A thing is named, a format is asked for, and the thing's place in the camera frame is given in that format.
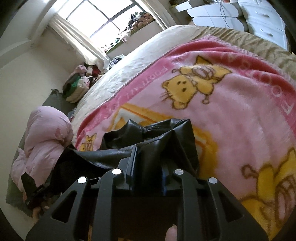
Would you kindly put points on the pink printed blanket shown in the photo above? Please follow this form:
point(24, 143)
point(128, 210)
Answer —
point(222, 111)

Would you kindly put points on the person's left hand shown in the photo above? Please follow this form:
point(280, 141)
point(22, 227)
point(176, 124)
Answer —
point(38, 212)

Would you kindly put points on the pink duvet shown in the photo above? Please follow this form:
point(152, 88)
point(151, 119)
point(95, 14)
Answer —
point(44, 141)

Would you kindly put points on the bed with beige sheet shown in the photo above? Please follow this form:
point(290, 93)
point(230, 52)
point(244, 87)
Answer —
point(138, 60)

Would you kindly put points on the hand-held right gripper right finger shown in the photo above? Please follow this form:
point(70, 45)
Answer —
point(185, 197)

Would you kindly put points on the black leather jacket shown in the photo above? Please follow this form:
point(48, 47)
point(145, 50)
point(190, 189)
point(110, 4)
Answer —
point(148, 143)

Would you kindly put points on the clothes on window sill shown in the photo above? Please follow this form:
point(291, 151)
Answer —
point(136, 22)

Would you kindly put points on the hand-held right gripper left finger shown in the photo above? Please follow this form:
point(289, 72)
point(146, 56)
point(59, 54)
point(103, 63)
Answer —
point(133, 166)

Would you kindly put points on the white vanity table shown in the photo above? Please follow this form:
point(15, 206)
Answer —
point(212, 12)

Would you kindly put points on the window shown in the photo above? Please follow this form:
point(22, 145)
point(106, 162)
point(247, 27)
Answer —
point(104, 16)

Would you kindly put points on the pile of folded clothes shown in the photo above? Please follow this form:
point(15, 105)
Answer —
point(76, 87)

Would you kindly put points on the white drawer dresser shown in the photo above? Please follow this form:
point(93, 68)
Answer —
point(266, 20)

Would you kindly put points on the white curtain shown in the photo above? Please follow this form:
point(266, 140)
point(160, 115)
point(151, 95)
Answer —
point(78, 39)

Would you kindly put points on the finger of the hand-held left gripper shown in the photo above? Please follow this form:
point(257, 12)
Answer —
point(27, 183)

